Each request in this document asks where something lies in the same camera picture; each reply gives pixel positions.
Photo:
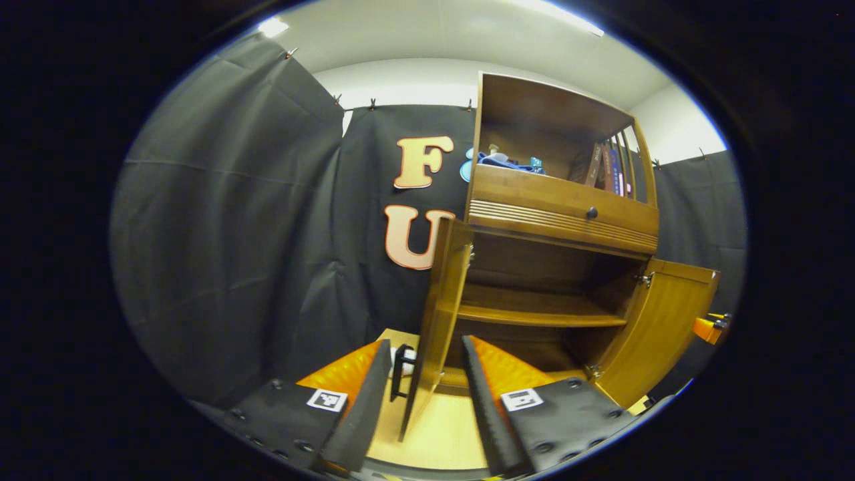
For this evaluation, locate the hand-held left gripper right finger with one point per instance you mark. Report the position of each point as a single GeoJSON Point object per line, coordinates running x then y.
{"type": "Point", "coordinates": [484, 407]}

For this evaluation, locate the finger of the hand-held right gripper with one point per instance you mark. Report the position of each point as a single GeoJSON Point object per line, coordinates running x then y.
{"type": "Point", "coordinates": [705, 329]}

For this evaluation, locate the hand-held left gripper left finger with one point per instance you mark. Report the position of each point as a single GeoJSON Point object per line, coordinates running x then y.
{"type": "Point", "coordinates": [371, 407]}

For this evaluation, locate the wooden shoe cabinet door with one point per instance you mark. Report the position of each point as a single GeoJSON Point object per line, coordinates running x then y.
{"type": "Point", "coordinates": [444, 294]}
{"type": "Point", "coordinates": [661, 321]}

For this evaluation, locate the brown wooden shoe cabinet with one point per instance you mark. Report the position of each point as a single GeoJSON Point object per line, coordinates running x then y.
{"type": "Point", "coordinates": [534, 107]}

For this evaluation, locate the small white packet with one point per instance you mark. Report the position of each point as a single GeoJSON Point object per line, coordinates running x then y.
{"type": "Point", "coordinates": [409, 356]}

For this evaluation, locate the wooden inner shelf board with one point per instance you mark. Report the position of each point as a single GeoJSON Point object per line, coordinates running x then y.
{"type": "Point", "coordinates": [534, 308]}

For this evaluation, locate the blue shelf book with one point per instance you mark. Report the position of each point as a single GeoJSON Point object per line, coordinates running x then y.
{"type": "Point", "coordinates": [616, 175]}

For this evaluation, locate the reddish brown shelf book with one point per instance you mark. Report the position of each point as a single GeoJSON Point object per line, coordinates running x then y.
{"type": "Point", "coordinates": [606, 170]}

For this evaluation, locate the brown leaning shelf book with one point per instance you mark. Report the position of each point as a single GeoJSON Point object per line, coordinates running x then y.
{"type": "Point", "coordinates": [594, 164]}

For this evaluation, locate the wooden drawer with black knob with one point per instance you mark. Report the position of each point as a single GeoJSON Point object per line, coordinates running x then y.
{"type": "Point", "coordinates": [534, 200]}

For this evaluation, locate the black backdrop cloth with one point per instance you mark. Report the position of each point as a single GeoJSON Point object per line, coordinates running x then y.
{"type": "Point", "coordinates": [234, 234]}

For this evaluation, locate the small teal cup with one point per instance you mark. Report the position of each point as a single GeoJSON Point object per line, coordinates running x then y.
{"type": "Point", "coordinates": [536, 166]}

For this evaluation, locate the blue cloth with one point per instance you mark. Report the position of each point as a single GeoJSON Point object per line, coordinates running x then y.
{"type": "Point", "coordinates": [501, 162]}

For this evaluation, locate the white ceiling light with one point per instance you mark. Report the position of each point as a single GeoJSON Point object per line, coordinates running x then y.
{"type": "Point", "coordinates": [274, 27]}

